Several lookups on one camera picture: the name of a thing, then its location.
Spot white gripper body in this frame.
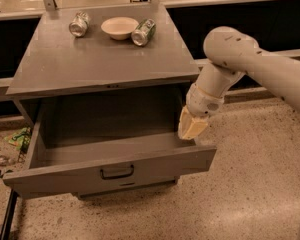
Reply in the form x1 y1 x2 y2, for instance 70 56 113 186
186 83 224 117

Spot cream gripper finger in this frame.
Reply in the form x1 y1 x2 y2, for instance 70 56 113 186
178 106 208 140

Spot grey top drawer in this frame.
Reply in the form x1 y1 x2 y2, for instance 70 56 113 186
3 97 216 199

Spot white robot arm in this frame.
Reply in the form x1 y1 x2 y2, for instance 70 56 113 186
179 27 300 240

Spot grey drawer cabinet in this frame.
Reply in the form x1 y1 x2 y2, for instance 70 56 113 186
5 3 201 200

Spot green silver can right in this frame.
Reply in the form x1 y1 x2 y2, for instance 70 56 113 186
131 19 156 46

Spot white bowl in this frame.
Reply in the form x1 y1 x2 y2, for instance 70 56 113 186
101 17 139 40

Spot silver can left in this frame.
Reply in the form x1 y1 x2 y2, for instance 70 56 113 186
69 11 90 37

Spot green snack bag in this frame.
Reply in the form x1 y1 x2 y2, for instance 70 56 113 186
4 127 32 152

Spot black stand leg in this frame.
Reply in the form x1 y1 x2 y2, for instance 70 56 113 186
0 190 18 240

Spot clear plastic bottle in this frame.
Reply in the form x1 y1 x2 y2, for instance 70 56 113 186
0 156 14 166

